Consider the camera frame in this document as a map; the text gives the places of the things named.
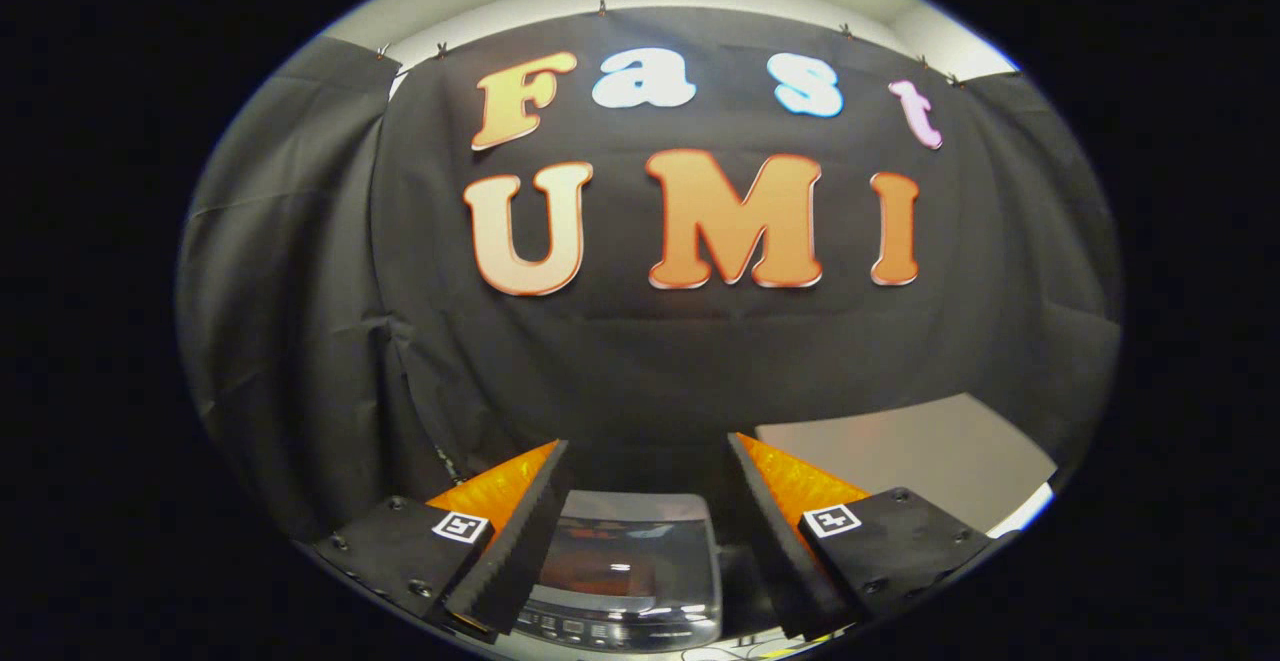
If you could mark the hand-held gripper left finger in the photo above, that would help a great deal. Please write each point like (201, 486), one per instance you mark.
(530, 541)

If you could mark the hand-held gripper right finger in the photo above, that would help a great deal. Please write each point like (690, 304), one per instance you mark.
(770, 531)

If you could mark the dark grey washing machine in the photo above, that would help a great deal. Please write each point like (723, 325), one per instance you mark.
(630, 561)

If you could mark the black backdrop cloth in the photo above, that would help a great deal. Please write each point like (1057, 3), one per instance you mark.
(650, 361)

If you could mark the row of black cloth clips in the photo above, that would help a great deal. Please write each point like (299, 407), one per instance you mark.
(602, 8)

